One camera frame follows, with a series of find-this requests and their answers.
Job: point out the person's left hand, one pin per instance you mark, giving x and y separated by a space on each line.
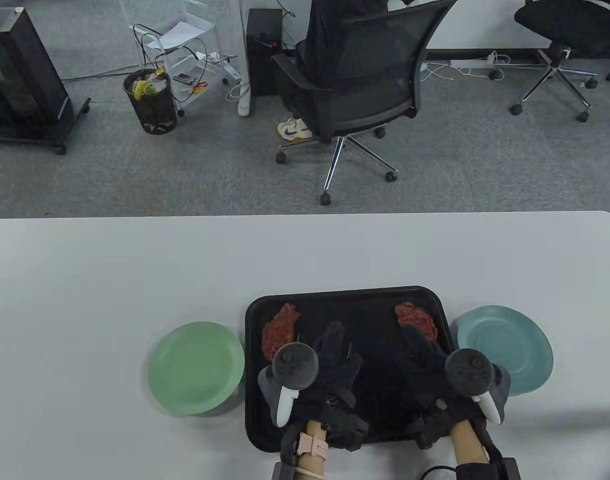
337 372

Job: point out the person's right hand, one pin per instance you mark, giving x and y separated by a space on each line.
425 370

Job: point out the raw red steak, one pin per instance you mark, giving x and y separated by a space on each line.
417 317
279 330

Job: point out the teal round plate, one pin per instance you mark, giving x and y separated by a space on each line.
510 340

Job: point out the green round plate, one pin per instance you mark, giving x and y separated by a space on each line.
194 367

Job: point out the person's right forearm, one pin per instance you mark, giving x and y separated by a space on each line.
467 445

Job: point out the person's left forearm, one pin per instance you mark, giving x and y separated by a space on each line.
312 465

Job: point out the grey left hand controller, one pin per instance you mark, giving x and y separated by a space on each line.
294 365

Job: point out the grey hand controller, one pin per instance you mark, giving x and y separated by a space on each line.
294 365
470 372

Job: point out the grey right hand controller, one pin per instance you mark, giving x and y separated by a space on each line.
470 372

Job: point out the black plastic tray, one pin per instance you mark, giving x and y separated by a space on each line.
355 310

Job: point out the pink wrist watch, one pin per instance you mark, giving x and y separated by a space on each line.
312 445

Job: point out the white sneaker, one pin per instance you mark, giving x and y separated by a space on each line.
292 130

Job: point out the black mesh office chair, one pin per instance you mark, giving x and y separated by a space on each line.
370 75

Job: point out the long white power strip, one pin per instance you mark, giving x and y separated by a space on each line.
470 62

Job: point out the black mesh waste bin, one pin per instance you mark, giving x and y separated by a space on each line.
152 110

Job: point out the black computer tower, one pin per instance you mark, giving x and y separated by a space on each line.
263 50

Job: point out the dark smartphone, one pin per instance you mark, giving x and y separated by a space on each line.
183 78

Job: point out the white paper sheet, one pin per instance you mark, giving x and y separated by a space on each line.
182 34

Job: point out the black office chair chrome base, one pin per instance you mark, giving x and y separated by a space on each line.
570 25

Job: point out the black cabinet on wheels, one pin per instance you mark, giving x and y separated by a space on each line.
19 80

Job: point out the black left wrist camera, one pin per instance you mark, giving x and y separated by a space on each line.
347 427

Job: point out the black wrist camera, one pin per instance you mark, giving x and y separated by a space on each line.
427 430
347 427

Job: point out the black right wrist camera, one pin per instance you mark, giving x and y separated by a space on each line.
427 430

